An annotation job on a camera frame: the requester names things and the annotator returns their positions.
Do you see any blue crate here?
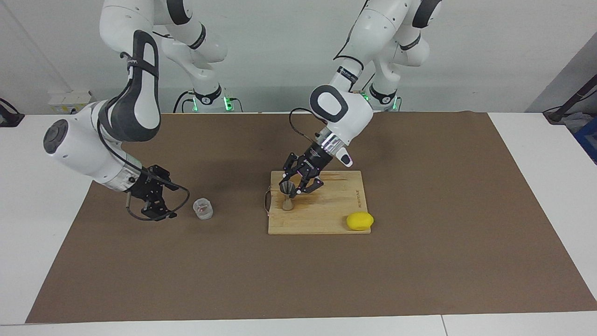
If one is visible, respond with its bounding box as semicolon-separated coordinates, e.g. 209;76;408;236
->
574;117;597;165

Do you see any steel double jigger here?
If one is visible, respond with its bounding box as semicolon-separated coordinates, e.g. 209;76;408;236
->
279;183;296;211

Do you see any wooden cutting board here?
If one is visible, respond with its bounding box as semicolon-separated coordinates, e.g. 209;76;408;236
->
264;170;372;235

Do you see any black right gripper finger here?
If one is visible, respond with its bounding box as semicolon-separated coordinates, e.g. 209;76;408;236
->
148;164;181;192
141;196;179;221

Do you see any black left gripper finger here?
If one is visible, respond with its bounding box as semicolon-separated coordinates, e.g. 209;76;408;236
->
279;153;304;193
293;174;324;195

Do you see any white wall socket box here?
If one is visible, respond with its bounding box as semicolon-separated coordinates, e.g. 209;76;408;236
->
48;91;99;115

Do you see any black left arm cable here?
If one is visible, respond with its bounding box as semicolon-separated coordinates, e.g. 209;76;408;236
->
288;108;327;145

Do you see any brown table mat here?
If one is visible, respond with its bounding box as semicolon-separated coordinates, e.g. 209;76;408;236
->
26;111;597;323

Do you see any black tripod stand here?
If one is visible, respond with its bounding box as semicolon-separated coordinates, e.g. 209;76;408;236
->
543;75;597;125

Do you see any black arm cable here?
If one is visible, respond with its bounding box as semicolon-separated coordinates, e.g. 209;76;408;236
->
96;119;191;223
288;108;327;145

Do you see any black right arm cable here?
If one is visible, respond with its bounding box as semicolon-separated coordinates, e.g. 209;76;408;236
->
96;119;191;223

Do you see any black right base cable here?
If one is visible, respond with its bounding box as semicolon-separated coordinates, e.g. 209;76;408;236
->
173;90;195;114

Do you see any yellow lemon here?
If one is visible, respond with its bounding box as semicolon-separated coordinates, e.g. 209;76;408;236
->
346;212;375;232

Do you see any small clear glass cup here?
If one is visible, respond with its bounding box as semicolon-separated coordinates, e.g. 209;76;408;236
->
193;198;214;220

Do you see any black clamp mount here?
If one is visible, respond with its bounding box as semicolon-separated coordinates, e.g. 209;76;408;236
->
0;98;25;127

